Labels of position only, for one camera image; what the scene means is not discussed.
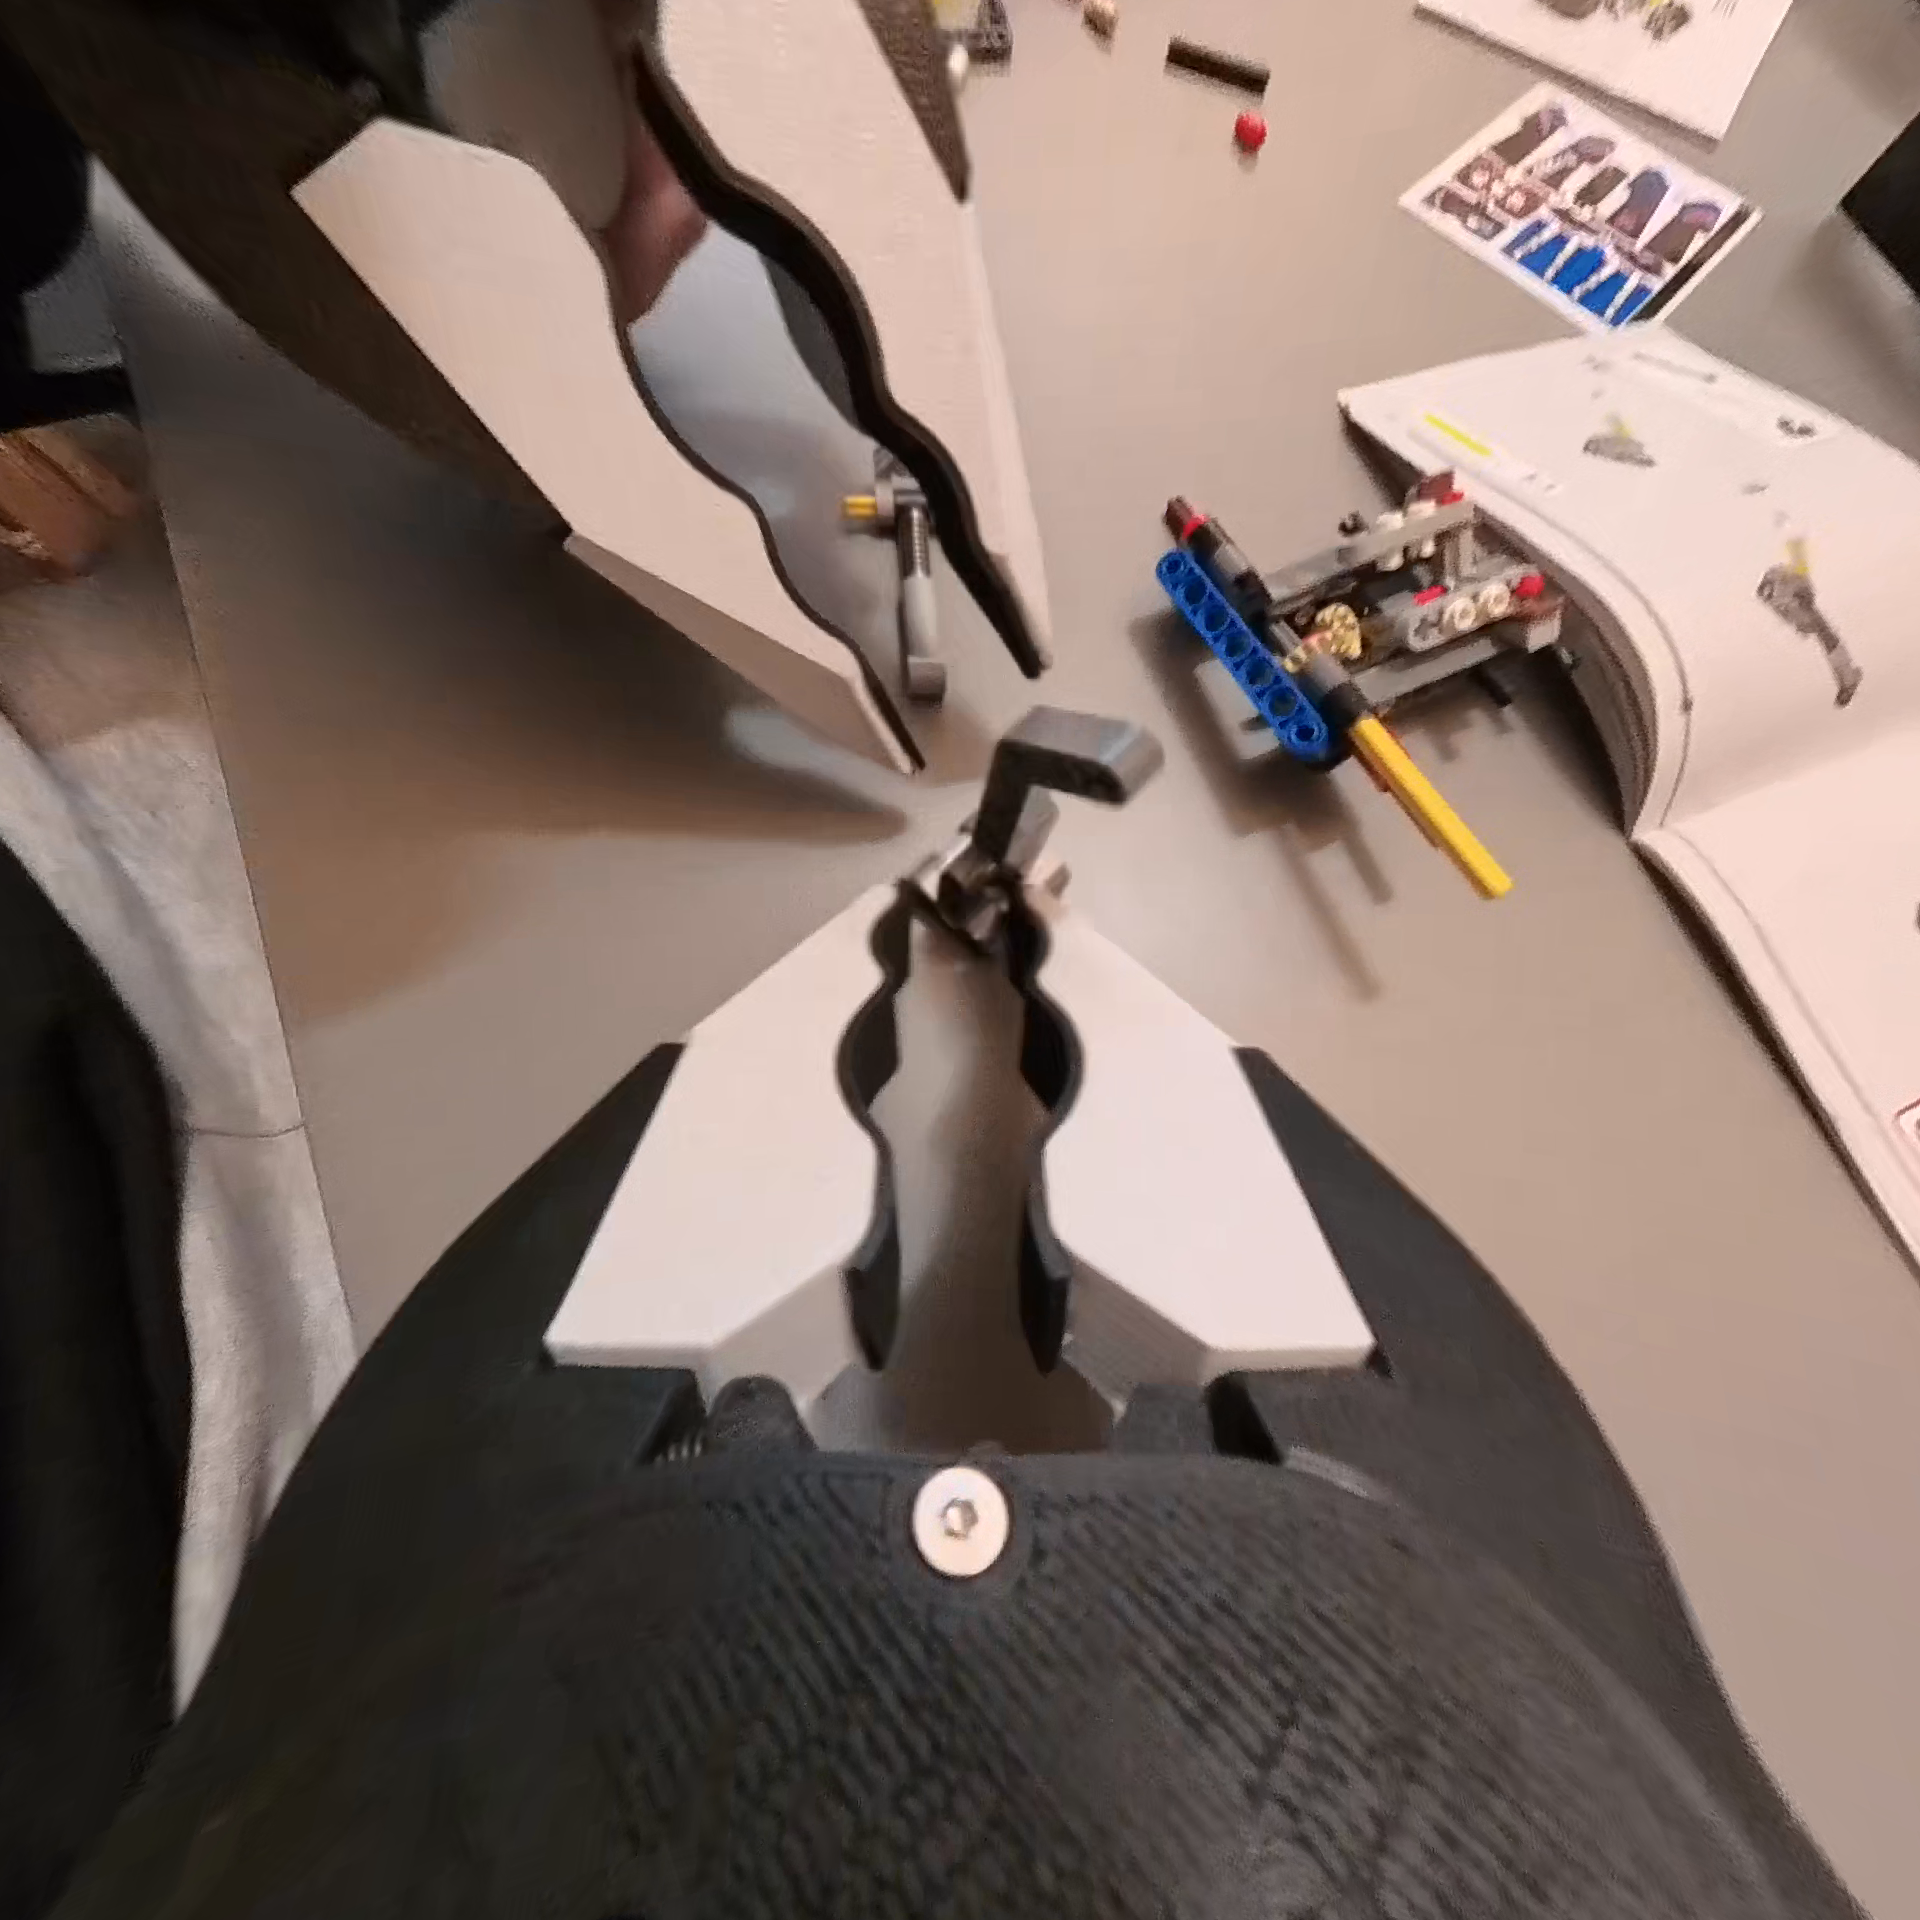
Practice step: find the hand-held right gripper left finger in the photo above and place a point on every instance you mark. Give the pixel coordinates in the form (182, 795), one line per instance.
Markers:
(720, 1202)

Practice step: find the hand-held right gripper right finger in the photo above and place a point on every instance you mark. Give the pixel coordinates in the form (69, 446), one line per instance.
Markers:
(1201, 1202)

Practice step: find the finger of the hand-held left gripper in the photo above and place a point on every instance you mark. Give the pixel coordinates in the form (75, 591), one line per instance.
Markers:
(901, 226)
(451, 375)

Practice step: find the grey bent lego beam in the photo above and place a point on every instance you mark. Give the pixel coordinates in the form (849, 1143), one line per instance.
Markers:
(1080, 750)

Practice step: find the black bent lego beam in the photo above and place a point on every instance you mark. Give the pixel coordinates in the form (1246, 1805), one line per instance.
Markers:
(990, 38)

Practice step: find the black lego axle bar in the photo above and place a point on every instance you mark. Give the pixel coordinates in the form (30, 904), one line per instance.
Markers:
(1220, 66)

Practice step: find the grey lego shock absorber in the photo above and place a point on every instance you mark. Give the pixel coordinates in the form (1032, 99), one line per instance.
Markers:
(918, 599)

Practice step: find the lego assembly with blue beam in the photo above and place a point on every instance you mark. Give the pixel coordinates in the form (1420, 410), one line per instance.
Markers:
(1244, 645)

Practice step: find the person's left hand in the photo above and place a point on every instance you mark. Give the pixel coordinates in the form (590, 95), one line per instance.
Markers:
(645, 195)

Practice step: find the brown wooden furniture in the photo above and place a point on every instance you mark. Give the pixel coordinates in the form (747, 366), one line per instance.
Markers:
(60, 504)

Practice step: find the person's grey sweatshirt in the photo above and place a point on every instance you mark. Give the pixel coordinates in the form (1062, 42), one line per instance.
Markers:
(225, 1202)

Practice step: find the person's dark clothing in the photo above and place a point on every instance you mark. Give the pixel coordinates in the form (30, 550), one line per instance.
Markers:
(77, 1349)

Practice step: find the sticker sheet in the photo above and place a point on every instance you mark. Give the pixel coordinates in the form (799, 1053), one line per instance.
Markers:
(1575, 211)

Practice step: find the white paper leaflet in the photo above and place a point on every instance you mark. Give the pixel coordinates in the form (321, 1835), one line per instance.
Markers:
(1652, 61)

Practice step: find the open instruction booklet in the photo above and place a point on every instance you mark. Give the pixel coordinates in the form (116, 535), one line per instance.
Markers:
(1725, 599)

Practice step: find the black object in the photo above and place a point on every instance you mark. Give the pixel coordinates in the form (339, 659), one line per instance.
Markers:
(1883, 211)

